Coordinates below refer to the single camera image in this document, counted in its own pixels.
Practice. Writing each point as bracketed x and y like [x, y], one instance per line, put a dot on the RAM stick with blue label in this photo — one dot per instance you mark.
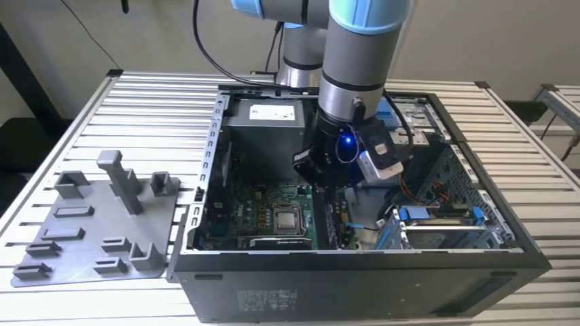
[340, 220]

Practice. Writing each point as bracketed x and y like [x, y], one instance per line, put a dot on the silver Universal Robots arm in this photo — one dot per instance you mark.
[358, 61]

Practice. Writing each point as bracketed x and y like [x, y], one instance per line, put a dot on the black installed RAM stick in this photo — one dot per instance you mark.
[324, 224]

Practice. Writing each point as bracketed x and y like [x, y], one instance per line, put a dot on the grey power supply unit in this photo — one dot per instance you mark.
[264, 146]

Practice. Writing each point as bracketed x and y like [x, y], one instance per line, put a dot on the blue drive carrier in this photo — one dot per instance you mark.
[386, 110]

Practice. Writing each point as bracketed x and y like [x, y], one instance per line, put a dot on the silver CPU in socket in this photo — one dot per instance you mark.
[288, 220]

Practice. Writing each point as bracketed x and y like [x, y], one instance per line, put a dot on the metal optical drive bay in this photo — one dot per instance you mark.
[416, 119]

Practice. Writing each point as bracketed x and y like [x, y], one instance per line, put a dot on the green motherboard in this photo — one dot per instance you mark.
[244, 210]

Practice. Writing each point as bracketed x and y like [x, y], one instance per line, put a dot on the black graphics card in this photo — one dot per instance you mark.
[280, 243]

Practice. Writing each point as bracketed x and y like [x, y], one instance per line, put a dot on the metal disk cage, blue clips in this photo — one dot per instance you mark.
[444, 231]

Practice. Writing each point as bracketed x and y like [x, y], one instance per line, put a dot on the black open PC case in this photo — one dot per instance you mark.
[354, 285]

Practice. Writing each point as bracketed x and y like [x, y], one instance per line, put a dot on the metal slat table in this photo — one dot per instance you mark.
[150, 108]

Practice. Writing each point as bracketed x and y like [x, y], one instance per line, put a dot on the small metal side table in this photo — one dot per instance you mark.
[558, 102]

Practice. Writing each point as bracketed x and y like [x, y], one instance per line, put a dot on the grey plastic parts rack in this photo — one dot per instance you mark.
[91, 224]

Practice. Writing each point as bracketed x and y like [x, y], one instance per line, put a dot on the black antenna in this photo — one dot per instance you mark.
[124, 6]

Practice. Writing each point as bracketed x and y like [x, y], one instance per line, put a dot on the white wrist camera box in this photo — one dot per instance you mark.
[383, 159]

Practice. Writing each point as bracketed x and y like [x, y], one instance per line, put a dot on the black slanted post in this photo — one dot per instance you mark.
[27, 78]

